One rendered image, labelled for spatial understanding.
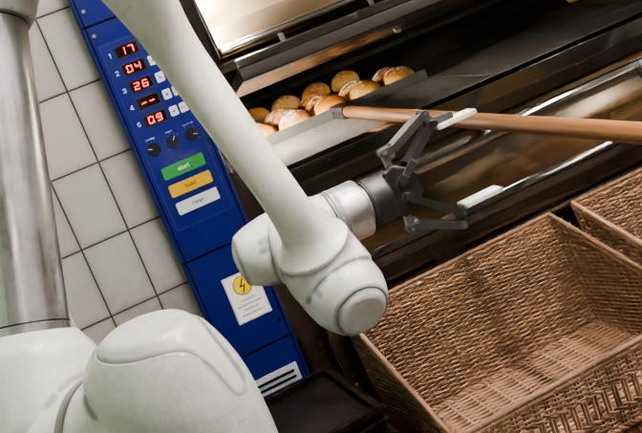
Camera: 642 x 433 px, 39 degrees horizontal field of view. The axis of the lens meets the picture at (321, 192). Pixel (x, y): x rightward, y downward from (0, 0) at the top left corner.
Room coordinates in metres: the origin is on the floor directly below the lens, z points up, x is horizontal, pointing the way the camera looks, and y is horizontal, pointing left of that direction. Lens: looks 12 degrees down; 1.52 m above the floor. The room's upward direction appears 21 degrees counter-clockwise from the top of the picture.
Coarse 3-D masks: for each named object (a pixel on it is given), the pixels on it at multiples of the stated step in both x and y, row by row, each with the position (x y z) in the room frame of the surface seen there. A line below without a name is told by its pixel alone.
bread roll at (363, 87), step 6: (360, 84) 2.43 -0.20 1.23; (366, 84) 2.43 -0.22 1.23; (372, 84) 2.43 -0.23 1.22; (378, 84) 2.44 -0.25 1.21; (354, 90) 2.43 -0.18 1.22; (360, 90) 2.42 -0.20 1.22; (366, 90) 2.42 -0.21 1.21; (372, 90) 2.42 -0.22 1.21; (348, 96) 2.44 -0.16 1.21; (354, 96) 2.42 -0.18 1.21
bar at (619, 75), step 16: (624, 64) 1.70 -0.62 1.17; (640, 64) 1.69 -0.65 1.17; (592, 80) 1.67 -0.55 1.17; (608, 80) 1.67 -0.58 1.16; (624, 80) 1.68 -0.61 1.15; (560, 96) 1.65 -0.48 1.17; (576, 96) 1.65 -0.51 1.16; (528, 112) 1.63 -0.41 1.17; (544, 112) 1.64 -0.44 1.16; (448, 144) 1.60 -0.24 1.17; (464, 144) 1.60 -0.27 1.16; (480, 144) 1.61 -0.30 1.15; (432, 160) 1.58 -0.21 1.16; (448, 160) 1.59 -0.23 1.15
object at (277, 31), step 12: (348, 0) 1.86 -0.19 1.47; (360, 0) 1.87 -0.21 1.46; (372, 0) 1.87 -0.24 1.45; (312, 12) 1.85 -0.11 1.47; (324, 12) 1.85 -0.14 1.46; (288, 24) 1.83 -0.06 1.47; (300, 24) 1.84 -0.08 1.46; (252, 36) 1.82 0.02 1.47; (264, 36) 1.82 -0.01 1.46; (240, 48) 1.81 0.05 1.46
